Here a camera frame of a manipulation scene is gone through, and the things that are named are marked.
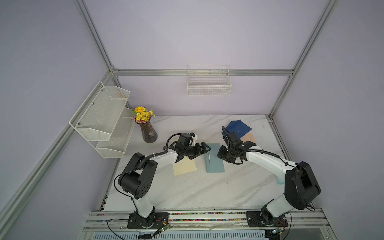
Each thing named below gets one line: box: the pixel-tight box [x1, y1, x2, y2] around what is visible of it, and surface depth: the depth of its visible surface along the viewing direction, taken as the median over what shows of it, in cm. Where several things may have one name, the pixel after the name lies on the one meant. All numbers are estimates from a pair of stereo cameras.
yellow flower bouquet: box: [129, 106, 155, 124], surface depth 90 cm
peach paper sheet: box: [239, 132, 257, 144], surface depth 110 cm
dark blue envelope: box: [222, 119, 252, 140], surface depth 115 cm
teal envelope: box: [204, 143, 225, 173], surface depth 95 cm
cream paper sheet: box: [172, 155, 197, 176], surface depth 94 cm
